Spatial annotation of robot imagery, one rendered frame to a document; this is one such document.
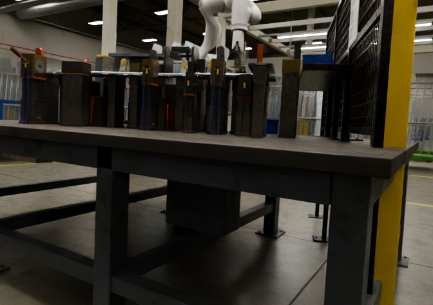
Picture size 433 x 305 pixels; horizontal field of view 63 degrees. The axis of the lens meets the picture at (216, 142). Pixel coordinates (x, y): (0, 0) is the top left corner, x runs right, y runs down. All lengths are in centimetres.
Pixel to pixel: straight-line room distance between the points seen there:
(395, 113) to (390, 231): 41
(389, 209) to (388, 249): 14
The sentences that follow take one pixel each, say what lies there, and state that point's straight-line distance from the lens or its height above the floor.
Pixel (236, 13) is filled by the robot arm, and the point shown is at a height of 131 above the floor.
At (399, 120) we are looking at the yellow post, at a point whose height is 79.
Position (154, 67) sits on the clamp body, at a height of 101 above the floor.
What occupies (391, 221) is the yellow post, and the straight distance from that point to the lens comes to 139.
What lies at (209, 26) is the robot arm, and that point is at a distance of 236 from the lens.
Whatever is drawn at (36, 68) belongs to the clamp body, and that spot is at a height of 99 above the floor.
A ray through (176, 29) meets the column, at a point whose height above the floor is 322.
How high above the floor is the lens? 75
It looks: 3 degrees down
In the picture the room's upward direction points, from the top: 3 degrees clockwise
